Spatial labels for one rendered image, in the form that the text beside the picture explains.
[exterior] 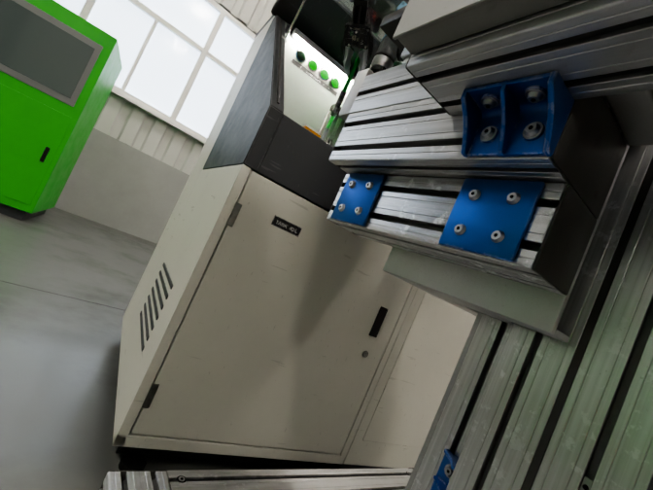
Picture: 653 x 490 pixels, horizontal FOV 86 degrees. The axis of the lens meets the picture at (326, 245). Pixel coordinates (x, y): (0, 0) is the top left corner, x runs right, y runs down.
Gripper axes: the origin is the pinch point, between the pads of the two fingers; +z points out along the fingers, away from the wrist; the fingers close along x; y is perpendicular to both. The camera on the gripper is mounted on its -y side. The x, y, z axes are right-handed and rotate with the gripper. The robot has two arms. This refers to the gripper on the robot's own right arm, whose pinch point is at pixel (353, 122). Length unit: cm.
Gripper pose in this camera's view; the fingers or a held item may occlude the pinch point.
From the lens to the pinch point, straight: 133.5
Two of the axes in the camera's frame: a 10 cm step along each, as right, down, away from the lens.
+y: 4.8, 1.6, -8.6
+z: -4.1, 9.1, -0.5
